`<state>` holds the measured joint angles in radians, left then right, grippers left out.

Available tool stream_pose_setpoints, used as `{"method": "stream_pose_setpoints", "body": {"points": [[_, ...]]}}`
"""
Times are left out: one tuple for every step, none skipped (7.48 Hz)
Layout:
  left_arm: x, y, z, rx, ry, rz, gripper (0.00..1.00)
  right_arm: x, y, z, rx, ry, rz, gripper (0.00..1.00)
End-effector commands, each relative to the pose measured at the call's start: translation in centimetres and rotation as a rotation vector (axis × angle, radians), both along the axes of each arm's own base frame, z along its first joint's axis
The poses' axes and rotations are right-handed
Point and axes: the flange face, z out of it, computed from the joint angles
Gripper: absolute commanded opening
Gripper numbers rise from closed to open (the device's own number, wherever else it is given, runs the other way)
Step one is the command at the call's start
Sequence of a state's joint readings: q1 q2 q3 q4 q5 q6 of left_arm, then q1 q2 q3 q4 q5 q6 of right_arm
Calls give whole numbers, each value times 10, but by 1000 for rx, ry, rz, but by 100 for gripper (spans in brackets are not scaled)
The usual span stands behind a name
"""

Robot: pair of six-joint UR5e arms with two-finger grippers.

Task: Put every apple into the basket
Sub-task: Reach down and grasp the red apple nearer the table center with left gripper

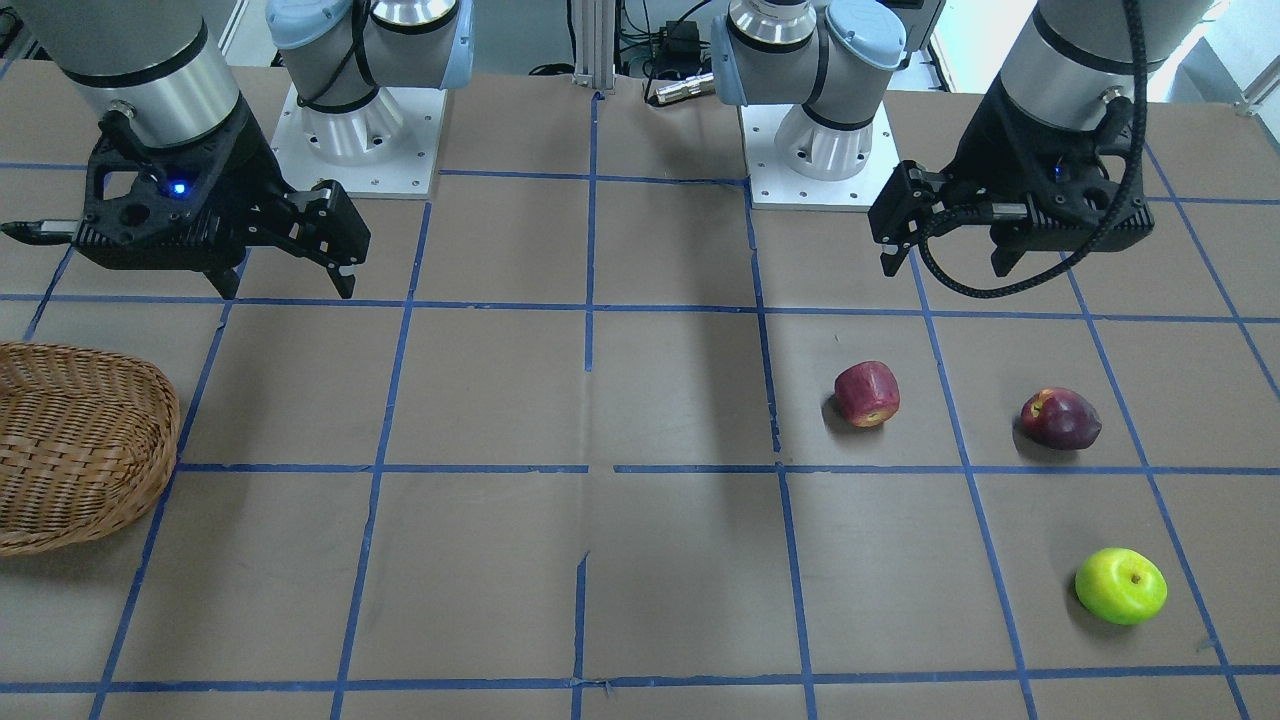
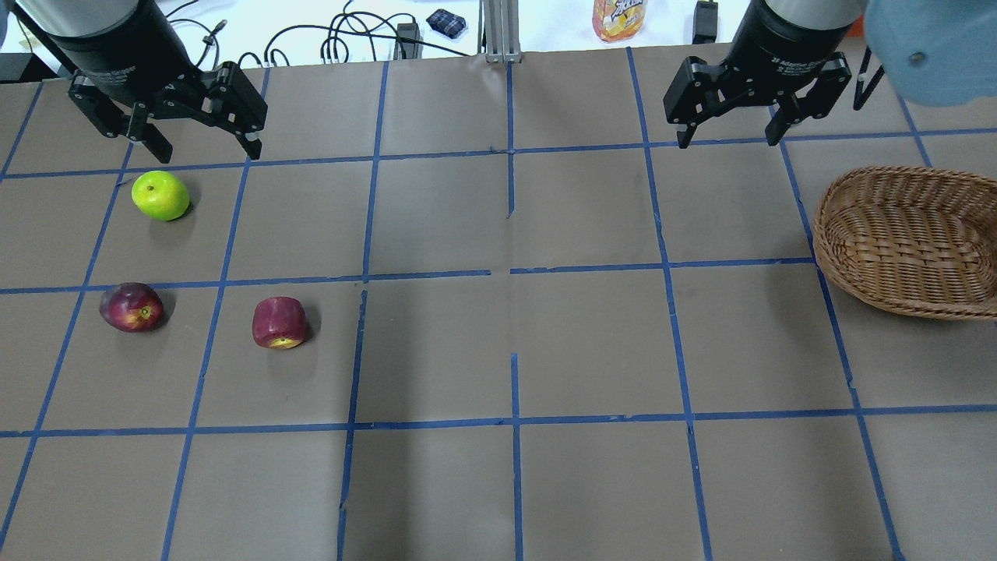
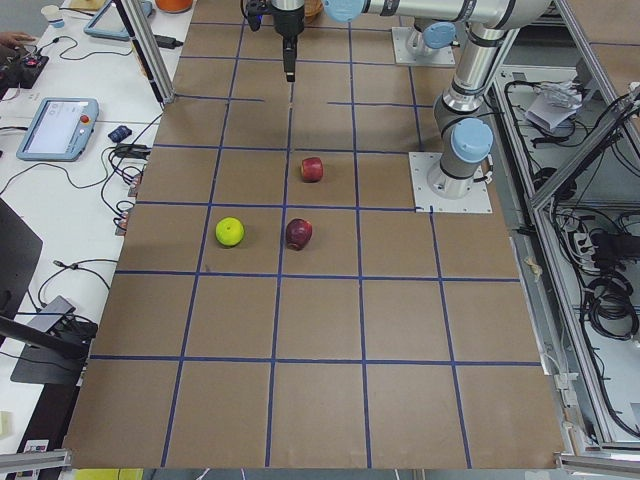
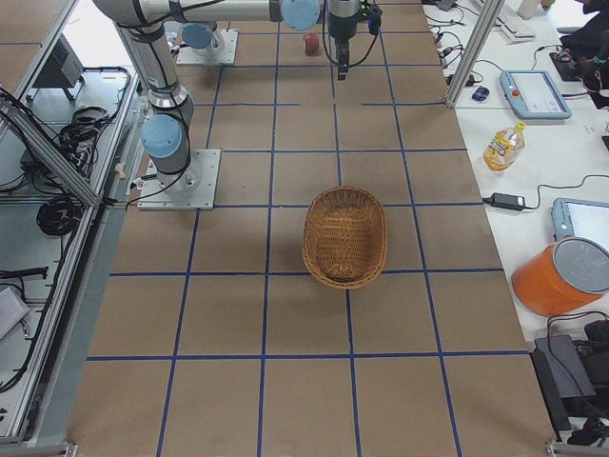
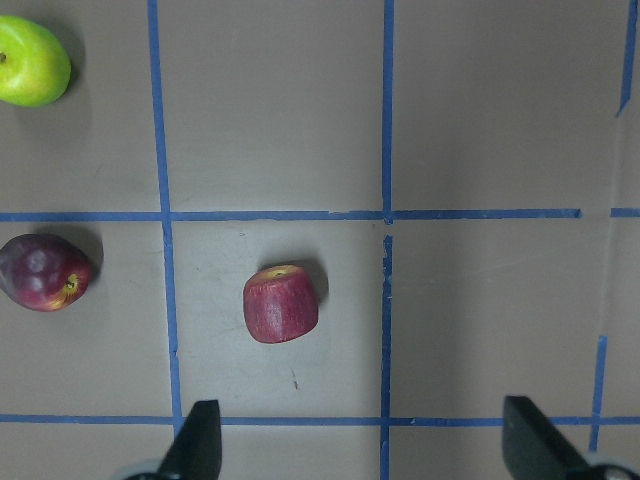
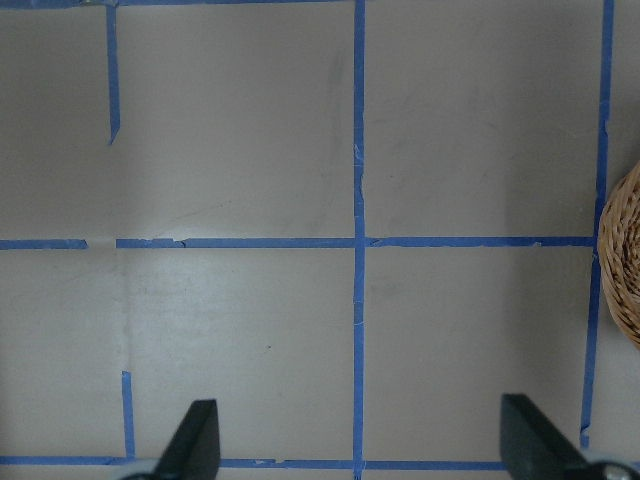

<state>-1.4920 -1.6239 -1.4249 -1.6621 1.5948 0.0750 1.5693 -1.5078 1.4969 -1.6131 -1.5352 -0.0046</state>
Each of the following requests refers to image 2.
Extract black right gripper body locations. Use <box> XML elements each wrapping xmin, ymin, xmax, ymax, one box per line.
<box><xmin>720</xmin><ymin>1</ymin><xmax>845</xmax><ymax>106</ymax></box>

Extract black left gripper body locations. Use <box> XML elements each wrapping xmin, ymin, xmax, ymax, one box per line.
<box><xmin>23</xmin><ymin>1</ymin><xmax>209</xmax><ymax>110</ymax></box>

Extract green apple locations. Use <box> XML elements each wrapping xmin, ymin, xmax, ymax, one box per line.
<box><xmin>131</xmin><ymin>170</ymin><xmax>190</xmax><ymax>221</ymax></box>

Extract dark red apple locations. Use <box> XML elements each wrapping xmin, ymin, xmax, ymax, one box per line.
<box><xmin>97</xmin><ymin>283</ymin><xmax>165</xmax><ymax>333</ymax></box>

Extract red apple yellow base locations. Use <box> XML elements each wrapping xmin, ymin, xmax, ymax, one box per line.
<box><xmin>252</xmin><ymin>297</ymin><xmax>309</xmax><ymax>349</ymax></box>

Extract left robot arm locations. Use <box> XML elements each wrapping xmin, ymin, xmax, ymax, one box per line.
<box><xmin>11</xmin><ymin>1</ymin><xmax>268</xmax><ymax>164</ymax></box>

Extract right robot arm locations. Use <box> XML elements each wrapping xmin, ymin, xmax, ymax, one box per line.
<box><xmin>663</xmin><ymin>1</ymin><xmax>996</xmax><ymax>148</ymax></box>

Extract wicker basket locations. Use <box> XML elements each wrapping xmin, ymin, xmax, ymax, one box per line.
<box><xmin>812</xmin><ymin>166</ymin><xmax>996</xmax><ymax>322</ymax></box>

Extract black power adapter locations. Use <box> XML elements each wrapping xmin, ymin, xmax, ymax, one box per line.
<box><xmin>691</xmin><ymin>1</ymin><xmax>719</xmax><ymax>44</ymax></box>

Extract orange juice bottle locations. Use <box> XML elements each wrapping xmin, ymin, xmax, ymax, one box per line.
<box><xmin>591</xmin><ymin>0</ymin><xmax>647</xmax><ymax>43</ymax></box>

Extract black power brick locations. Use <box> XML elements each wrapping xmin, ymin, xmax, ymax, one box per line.
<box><xmin>392</xmin><ymin>22</ymin><xmax>421</xmax><ymax>60</ymax></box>

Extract dark checkered pouch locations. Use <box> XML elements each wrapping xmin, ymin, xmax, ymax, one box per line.
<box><xmin>426</xmin><ymin>9</ymin><xmax>467</xmax><ymax>40</ymax></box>

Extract black cable bundle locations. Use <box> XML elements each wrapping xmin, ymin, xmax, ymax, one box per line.
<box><xmin>238</xmin><ymin>0</ymin><xmax>472</xmax><ymax>69</ymax></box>

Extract aluminium frame post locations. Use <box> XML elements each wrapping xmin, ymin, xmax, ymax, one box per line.
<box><xmin>478</xmin><ymin>0</ymin><xmax>523</xmax><ymax>64</ymax></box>

